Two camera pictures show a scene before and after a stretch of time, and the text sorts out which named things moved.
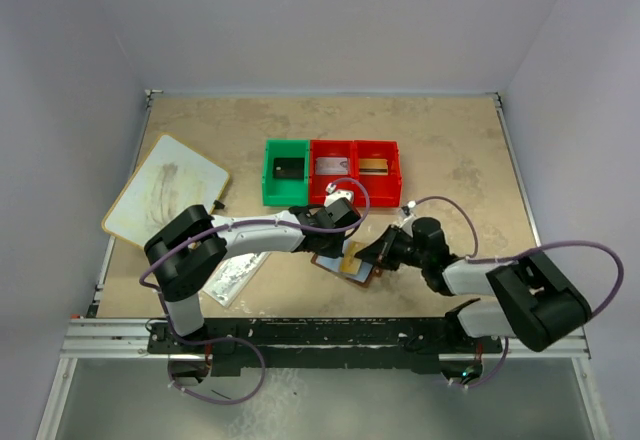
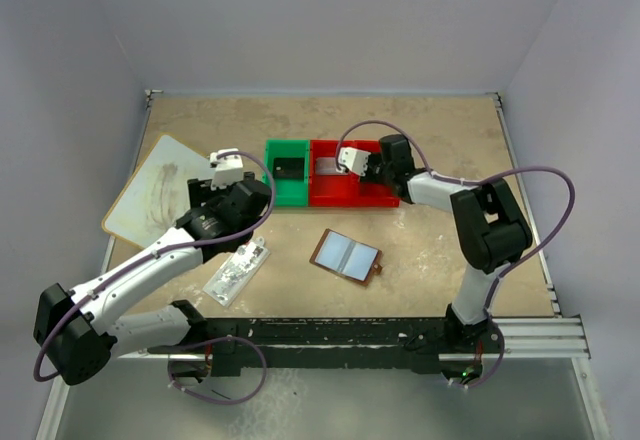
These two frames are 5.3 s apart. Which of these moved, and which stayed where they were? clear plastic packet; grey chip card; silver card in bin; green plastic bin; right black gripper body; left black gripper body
Moved: right black gripper body; left black gripper body
Stayed: clear plastic packet; green plastic bin; grey chip card; silver card in bin
